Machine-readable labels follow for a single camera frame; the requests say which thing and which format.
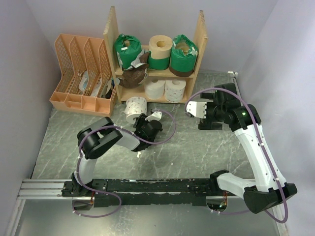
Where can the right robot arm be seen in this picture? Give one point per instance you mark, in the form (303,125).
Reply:
(269,187)

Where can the green brown roll torn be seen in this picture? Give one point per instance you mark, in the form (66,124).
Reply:
(183,56)

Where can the items in organizer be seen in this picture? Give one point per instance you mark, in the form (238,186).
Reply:
(101,89)

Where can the brown green paper roll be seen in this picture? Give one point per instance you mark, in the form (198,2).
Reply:
(156,57)

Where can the white paper roll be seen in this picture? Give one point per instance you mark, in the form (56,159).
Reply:
(174,90)
(154,88)
(135,106)

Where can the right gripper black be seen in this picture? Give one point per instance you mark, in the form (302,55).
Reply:
(208,123)

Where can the aluminium frame rail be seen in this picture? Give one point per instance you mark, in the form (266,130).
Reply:
(178,151)

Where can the orange file organizer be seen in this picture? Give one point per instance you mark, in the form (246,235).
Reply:
(79,54)

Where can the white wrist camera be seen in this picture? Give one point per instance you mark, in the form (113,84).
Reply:
(196,109)
(154,116)

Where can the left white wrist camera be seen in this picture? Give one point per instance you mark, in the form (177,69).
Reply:
(154,116)

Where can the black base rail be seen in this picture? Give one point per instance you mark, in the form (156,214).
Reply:
(141,192)

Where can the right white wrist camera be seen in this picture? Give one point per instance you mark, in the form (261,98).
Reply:
(196,109)

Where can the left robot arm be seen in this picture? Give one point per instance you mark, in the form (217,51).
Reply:
(96,139)

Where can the wooden shelf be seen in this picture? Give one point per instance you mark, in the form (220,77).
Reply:
(111,33)

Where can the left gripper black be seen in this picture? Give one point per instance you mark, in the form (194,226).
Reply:
(140,121)

